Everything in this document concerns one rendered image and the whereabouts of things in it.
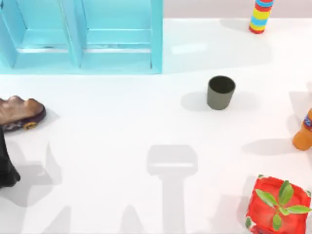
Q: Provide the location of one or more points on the dark grey cup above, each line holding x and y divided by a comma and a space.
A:
220, 95

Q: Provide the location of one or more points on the light blue rack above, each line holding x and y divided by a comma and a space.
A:
73, 36

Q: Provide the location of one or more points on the brown bread on purple tray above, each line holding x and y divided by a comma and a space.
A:
17, 111

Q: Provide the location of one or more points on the stack of coloured rings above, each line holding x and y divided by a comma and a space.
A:
259, 17

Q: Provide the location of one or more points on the red plant pot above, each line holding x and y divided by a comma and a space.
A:
273, 209

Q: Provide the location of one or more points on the orange bottle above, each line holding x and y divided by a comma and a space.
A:
304, 136

